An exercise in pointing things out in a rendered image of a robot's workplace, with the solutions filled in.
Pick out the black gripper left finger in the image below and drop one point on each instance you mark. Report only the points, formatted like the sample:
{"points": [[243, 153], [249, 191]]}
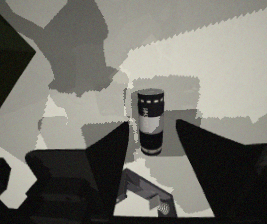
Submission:
{"points": [[101, 164]]}

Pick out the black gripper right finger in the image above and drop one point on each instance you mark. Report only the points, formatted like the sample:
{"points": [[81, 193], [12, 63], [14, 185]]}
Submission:
{"points": [[225, 169]]}

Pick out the black and silver battery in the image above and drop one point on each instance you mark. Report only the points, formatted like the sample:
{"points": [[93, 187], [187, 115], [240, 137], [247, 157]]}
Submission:
{"points": [[151, 120]]}

